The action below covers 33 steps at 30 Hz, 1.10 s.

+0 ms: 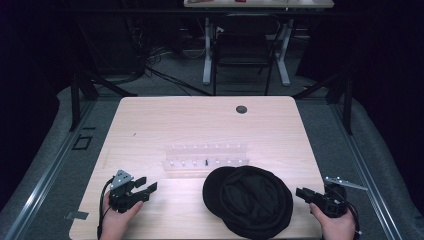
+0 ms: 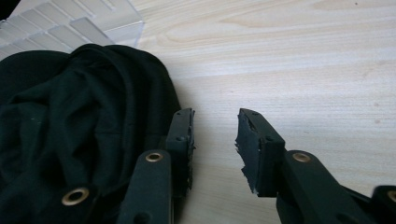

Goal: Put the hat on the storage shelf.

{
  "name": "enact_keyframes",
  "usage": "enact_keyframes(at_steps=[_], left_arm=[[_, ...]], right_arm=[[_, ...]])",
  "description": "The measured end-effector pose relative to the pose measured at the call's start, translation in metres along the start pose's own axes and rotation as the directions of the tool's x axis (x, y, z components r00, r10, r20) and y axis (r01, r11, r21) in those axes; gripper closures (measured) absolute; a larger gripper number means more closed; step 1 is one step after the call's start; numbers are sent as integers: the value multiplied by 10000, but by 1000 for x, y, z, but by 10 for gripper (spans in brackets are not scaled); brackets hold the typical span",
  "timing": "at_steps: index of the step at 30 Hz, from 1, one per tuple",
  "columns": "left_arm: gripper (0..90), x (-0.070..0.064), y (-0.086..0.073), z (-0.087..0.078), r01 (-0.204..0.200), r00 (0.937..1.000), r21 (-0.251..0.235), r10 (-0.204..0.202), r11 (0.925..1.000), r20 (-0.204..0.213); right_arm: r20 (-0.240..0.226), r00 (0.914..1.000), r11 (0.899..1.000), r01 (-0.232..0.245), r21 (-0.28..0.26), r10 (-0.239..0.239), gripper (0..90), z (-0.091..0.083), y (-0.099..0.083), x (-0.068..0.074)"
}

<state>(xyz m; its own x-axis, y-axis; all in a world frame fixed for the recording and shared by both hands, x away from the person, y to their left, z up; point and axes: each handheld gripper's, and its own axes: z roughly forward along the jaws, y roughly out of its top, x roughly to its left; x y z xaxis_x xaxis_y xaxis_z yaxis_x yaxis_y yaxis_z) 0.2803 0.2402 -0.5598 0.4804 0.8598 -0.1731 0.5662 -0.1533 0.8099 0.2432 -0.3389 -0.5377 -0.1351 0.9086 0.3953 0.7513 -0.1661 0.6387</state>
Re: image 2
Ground black cloth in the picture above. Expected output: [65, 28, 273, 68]
[0, 43, 182, 224]

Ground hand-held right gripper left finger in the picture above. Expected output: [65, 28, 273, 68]
[164, 107, 196, 198]

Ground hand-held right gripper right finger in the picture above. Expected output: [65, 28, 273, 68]
[234, 107, 287, 198]

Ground clear acrylic organizer box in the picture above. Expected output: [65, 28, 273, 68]
[0, 0, 146, 61]

